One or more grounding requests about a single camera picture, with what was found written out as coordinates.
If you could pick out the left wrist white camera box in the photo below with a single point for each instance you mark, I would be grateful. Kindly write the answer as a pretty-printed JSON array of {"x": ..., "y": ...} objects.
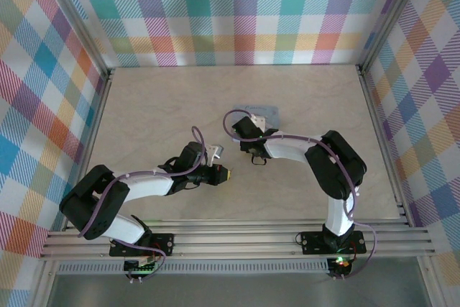
[{"x": 215, "y": 152}]

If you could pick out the aluminium frame post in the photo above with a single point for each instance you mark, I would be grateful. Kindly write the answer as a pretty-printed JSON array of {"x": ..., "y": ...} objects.
[
  {"x": 391, "y": 16},
  {"x": 75, "y": 23}
]

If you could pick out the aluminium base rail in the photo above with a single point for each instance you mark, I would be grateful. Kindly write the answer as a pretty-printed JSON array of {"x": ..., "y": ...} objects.
[{"x": 233, "y": 240}]

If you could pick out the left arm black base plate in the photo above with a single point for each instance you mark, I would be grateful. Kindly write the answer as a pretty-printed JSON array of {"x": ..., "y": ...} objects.
[{"x": 163, "y": 244}]

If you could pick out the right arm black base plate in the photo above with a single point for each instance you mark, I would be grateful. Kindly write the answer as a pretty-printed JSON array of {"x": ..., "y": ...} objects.
[{"x": 312, "y": 244}]

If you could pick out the aluminium side rail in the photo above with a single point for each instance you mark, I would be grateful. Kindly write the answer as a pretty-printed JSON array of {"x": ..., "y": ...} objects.
[
  {"x": 97, "y": 134},
  {"x": 377, "y": 134}
]

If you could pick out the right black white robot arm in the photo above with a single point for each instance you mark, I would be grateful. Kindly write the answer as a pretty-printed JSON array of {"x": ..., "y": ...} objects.
[{"x": 334, "y": 167}]

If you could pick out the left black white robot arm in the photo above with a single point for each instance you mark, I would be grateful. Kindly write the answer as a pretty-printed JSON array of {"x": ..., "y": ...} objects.
[{"x": 100, "y": 199}]

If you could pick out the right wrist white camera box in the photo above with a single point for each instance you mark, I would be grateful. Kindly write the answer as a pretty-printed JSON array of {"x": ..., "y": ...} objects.
[{"x": 259, "y": 121}]

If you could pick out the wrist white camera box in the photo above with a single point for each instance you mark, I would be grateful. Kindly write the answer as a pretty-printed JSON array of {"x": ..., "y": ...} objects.
[
  {"x": 215, "y": 152},
  {"x": 259, "y": 121}
]

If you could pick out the grey metal panel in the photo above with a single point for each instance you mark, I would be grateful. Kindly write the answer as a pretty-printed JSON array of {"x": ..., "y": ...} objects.
[{"x": 233, "y": 290}]

